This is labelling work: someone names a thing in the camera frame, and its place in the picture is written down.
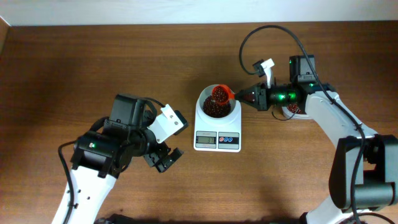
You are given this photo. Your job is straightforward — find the orange measuring scoop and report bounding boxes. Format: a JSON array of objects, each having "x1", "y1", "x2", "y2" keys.
[{"x1": 211, "y1": 85, "x2": 235, "y2": 105}]

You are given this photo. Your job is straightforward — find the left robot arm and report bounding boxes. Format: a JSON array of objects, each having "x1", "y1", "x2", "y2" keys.
[{"x1": 52, "y1": 94, "x2": 188, "y2": 223}]

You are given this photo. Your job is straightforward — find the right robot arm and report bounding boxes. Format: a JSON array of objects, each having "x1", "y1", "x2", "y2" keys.
[{"x1": 235, "y1": 55, "x2": 397, "y2": 223}]

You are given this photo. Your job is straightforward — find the white digital kitchen scale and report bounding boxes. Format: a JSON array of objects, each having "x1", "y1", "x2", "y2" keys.
[{"x1": 193, "y1": 109, "x2": 242, "y2": 152}]

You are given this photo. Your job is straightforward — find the red adzuki beans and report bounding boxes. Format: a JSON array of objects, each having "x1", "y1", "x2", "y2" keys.
[{"x1": 287, "y1": 104, "x2": 302, "y2": 114}]

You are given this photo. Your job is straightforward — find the clear plastic food container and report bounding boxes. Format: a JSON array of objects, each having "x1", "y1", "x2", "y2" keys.
[{"x1": 282, "y1": 106, "x2": 312, "y2": 119}]

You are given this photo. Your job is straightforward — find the adzuki beans in bowl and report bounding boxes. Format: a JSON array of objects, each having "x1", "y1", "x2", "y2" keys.
[{"x1": 203, "y1": 96, "x2": 231, "y2": 118}]

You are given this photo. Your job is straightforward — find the white round bowl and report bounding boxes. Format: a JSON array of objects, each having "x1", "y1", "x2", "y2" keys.
[{"x1": 196, "y1": 84, "x2": 241, "y2": 119}]

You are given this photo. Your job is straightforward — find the left black cable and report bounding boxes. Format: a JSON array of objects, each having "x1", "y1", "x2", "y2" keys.
[{"x1": 57, "y1": 140, "x2": 78, "y2": 224}]

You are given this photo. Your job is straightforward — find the black cable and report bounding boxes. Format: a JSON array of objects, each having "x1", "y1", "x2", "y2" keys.
[
  {"x1": 57, "y1": 140, "x2": 78, "y2": 224},
  {"x1": 238, "y1": 24, "x2": 398, "y2": 224}
]

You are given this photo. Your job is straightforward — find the right black cable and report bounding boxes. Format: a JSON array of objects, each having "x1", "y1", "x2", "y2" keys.
[{"x1": 238, "y1": 24, "x2": 398, "y2": 224}]

